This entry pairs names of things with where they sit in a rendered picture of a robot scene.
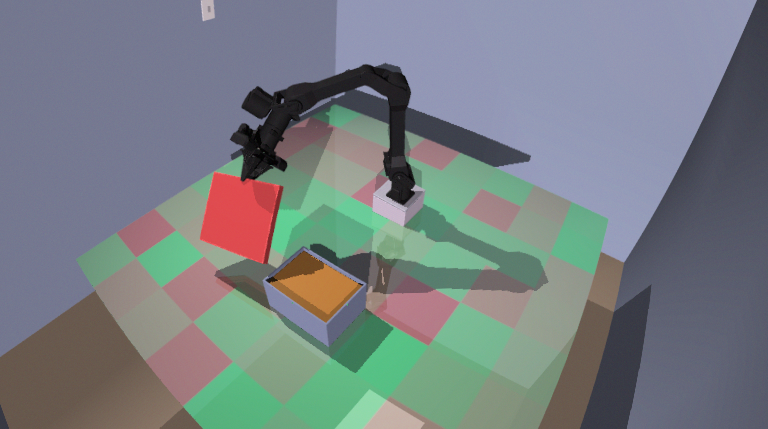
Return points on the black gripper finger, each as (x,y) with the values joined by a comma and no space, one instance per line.
(259,169)
(249,163)

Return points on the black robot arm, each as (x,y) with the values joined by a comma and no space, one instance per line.
(301,97)

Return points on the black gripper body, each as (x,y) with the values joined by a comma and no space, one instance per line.
(267,140)

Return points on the red panel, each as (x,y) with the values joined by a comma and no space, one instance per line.
(241,216)

